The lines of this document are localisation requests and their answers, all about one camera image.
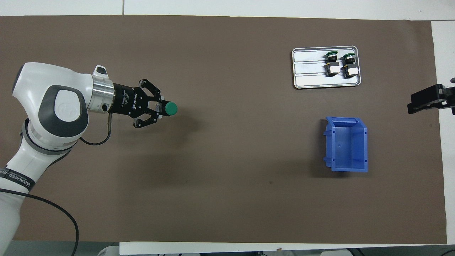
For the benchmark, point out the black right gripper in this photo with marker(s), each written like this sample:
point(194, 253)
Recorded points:
point(449, 96)

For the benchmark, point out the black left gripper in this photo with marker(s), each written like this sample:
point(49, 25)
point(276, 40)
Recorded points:
point(128, 100)

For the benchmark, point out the green push button switch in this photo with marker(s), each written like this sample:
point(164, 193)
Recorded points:
point(333, 65)
point(171, 109)
point(350, 67)

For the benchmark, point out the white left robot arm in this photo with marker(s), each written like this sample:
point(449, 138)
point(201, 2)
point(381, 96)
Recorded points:
point(46, 92)

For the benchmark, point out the blue plastic bin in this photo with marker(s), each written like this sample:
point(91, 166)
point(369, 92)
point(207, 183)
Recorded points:
point(348, 145)

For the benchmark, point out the brown paper mat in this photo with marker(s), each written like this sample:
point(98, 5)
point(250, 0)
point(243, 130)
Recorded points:
point(231, 160)

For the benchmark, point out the grey metal tray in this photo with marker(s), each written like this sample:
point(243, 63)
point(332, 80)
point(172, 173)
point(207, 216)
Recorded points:
point(309, 71)

